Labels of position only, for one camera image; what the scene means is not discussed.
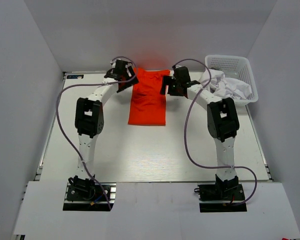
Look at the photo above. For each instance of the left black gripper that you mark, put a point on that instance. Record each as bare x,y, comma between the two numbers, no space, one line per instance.
130,83

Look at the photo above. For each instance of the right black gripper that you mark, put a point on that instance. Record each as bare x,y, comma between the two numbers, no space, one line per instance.
166,81

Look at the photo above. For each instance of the orange t shirt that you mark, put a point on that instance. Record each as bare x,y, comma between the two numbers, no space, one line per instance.
147,105

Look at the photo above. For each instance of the white t shirt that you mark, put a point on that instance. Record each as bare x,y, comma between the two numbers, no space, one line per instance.
225,87

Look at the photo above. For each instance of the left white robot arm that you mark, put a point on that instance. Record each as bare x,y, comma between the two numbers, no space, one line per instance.
89,119

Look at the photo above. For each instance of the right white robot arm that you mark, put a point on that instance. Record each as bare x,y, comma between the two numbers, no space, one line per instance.
222,122

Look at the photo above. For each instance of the blue black table label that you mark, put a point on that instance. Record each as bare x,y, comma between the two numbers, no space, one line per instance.
75,76

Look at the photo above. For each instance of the white plastic basket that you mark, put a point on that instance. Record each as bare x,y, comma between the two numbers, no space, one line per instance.
235,65

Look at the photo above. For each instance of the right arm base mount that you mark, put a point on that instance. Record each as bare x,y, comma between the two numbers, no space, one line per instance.
212,202

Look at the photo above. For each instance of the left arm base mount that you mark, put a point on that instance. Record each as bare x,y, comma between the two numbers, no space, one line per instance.
77,200

